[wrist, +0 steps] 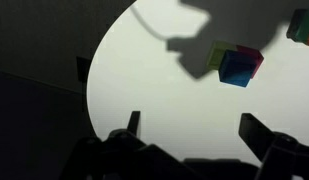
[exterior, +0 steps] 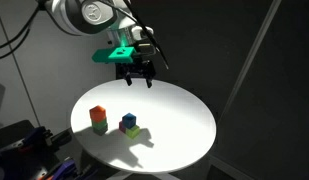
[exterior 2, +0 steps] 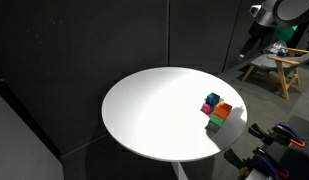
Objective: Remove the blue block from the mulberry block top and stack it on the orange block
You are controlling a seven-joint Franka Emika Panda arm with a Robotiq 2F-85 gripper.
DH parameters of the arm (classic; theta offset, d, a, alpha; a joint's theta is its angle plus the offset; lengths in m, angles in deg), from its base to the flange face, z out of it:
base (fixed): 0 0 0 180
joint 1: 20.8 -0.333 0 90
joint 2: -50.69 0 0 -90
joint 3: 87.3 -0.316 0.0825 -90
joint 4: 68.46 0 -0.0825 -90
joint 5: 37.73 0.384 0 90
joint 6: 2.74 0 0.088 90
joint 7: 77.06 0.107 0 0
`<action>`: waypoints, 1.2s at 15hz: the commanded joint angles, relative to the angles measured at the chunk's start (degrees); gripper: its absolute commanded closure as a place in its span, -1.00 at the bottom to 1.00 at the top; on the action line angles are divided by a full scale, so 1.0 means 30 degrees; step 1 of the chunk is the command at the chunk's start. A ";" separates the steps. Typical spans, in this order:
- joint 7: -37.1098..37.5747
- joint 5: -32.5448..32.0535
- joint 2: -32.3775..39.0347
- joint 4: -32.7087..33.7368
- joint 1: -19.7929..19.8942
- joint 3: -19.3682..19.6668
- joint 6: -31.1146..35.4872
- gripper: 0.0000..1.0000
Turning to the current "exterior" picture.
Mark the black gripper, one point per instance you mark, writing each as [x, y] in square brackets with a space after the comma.
[137, 68]

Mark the blue block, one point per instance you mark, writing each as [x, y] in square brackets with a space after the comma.
[129, 120]

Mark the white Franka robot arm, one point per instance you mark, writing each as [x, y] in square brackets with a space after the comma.
[94, 13]

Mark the mulberry magenta block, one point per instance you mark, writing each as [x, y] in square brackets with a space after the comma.
[121, 126]

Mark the lime green block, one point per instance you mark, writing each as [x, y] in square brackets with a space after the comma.
[133, 132]

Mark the orange block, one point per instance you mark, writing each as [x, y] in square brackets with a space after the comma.
[98, 113]

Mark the dark green block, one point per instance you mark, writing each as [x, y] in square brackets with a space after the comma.
[100, 124]

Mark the purple clamp with orange trigger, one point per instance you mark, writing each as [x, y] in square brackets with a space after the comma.
[65, 168]

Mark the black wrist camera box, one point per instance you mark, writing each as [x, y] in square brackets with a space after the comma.
[144, 47]

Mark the teal green camera mount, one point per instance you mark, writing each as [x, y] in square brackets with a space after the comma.
[114, 55]

